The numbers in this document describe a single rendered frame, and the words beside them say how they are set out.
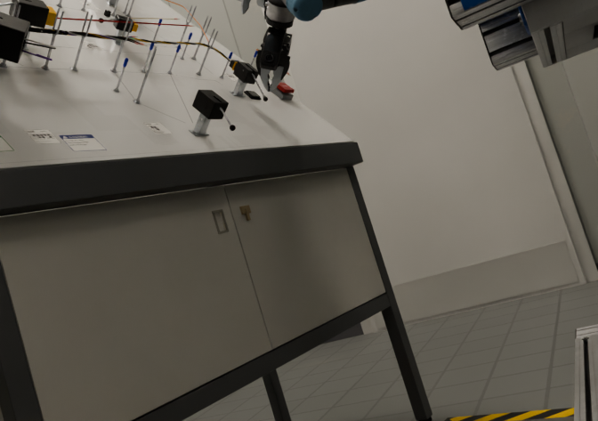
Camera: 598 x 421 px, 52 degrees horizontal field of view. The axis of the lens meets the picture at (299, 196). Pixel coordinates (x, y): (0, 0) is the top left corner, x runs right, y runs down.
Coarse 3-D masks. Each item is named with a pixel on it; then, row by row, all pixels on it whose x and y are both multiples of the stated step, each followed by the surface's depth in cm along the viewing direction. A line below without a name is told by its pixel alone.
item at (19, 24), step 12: (0, 12) 115; (0, 24) 110; (12, 24) 112; (24, 24) 115; (0, 36) 111; (12, 36) 112; (24, 36) 112; (0, 48) 112; (12, 48) 113; (12, 60) 114
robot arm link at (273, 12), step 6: (270, 6) 153; (276, 6) 152; (270, 12) 154; (276, 12) 153; (282, 12) 153; (288, 12) 153; (270, 18) 155; (276, 18) 154; (282, 18) 154; (288, 18) 154; (294, 18) 156
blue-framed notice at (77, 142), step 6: (66, 138) 115; (72, 138) 116; (78, 138) 117; (84, 138) 118; (90, 138) 119; (72, 144) 114; (78, 144) 115; (84, 144) 116; (90, 144) 117; (96, 144) 118; (78, 150) 113; (84, 150) 114; (90, 150) 115; (96, 150) 116
